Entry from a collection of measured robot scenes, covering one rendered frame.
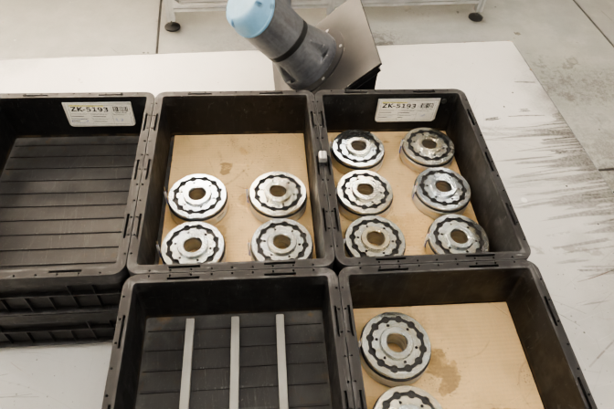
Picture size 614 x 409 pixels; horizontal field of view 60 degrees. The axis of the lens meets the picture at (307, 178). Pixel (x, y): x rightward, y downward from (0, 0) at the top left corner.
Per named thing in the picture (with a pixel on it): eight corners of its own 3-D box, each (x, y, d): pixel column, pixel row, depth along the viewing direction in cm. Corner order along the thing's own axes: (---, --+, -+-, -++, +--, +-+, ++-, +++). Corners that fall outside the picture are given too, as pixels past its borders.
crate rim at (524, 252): (312, 99, 105) (313, 89, 103) (460, 97, 108) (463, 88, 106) (334, 275, 79) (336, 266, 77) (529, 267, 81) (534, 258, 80)
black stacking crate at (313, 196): (166, 137, 110) (157, 94, 101) (309, 134, 112) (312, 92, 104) (141, 313, 84) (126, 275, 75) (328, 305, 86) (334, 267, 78)
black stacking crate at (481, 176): (311, 134, 112) (314, 92, 104) (448, 132, 115) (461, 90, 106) (331, 305, 86) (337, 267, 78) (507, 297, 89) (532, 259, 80)
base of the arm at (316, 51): (283, 65, 133) (256, 40, 127) (330, 25, 127) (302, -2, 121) (292, 101, 123) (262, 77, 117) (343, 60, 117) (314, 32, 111)
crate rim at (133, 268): (158, 100, 102) (155, 91, 101) (312, 99, 105) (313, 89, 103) (127, 283, 76) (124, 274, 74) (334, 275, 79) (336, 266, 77)
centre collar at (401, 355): (376, 329, 78) (377, 326, 78) (409, 327, 79) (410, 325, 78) (382, 361, 75) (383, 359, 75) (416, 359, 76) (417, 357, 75)
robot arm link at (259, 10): (263, 68, 118) (217, 30, 110) (265, 29, 126) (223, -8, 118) (304, 40, 112) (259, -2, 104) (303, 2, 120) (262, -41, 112)
